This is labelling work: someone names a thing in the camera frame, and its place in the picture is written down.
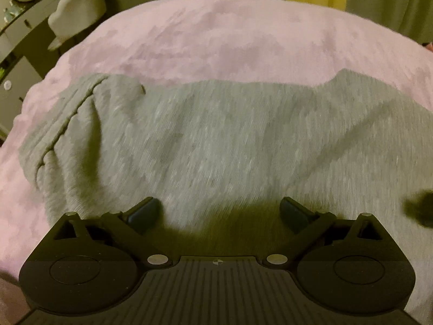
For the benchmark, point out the grey pants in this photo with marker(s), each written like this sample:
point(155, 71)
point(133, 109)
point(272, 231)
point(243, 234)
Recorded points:
point(216, 135)

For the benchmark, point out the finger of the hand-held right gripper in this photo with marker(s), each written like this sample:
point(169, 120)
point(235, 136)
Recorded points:
point(421, 208)

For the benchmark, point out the grey desk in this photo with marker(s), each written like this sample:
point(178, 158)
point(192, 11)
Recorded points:
point(20, 50)

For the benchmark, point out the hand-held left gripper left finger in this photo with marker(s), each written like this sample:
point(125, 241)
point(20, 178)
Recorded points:
point(143, 215)

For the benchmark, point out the pink blanket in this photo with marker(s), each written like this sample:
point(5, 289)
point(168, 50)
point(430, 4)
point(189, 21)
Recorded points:
point(203, 34)

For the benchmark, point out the pale shell chair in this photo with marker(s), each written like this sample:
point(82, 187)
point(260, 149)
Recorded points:
point(79, 10)

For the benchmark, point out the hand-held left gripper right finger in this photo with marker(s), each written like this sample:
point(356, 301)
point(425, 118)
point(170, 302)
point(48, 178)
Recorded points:
point(293, 215)

